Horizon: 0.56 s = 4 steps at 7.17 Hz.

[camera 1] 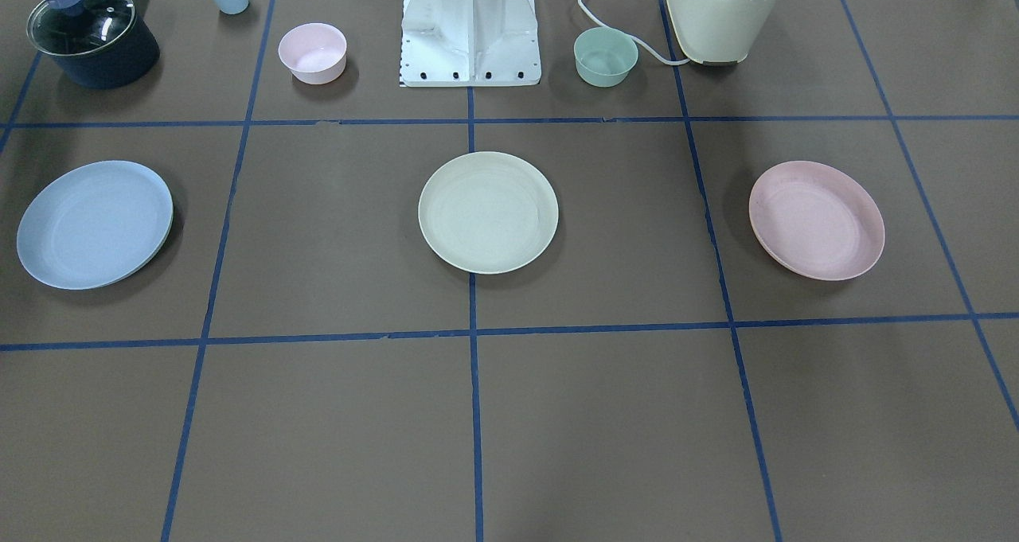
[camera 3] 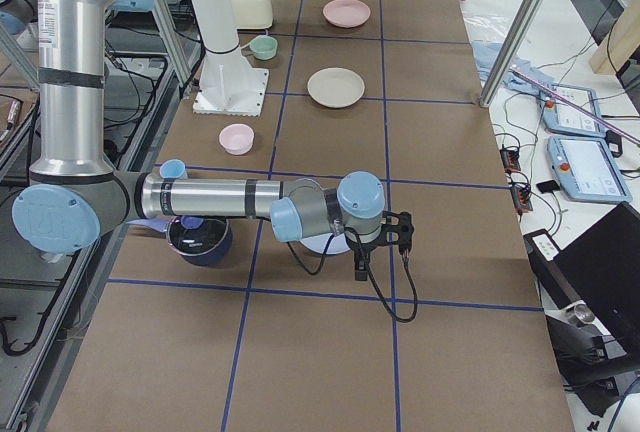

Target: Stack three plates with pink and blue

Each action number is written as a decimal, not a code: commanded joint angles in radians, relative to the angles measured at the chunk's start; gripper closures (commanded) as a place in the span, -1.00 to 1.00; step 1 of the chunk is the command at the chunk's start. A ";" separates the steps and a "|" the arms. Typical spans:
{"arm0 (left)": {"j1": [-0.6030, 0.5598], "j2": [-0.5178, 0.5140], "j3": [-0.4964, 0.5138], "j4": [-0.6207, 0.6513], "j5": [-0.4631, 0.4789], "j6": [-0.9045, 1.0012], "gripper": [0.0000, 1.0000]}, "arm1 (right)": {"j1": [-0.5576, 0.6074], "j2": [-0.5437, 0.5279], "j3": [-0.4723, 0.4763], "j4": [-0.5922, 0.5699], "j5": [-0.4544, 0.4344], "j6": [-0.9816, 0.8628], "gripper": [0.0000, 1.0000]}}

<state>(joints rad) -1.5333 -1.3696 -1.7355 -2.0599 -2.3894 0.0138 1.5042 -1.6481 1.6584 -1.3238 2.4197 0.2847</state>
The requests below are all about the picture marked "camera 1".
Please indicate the glass pot lid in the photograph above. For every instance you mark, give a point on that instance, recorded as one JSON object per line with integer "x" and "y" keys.
{"x": 77, "y": 28}

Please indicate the dark blue pot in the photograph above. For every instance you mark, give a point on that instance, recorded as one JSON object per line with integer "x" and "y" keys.
{"x": 119, "y": 64}

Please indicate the green bowl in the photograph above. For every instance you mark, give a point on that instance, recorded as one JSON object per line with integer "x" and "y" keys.
{"x": 604, "y": 56}

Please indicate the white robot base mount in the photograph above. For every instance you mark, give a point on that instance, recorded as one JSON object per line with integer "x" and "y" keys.
{"x": 469, "y": 44}

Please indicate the light blue plate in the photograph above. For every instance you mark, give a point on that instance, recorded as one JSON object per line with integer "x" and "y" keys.
{"x": 95, "y": 225}

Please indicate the pink plate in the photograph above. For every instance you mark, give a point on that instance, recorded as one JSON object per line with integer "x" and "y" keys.
{"x": 816, "y": 221}

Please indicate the pink bowl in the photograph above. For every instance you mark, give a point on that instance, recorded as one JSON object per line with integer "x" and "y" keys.
{"x": 315, "y": 53}

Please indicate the cream plate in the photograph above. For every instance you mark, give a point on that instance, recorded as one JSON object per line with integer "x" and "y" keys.
{"x": 488, "y": 213}

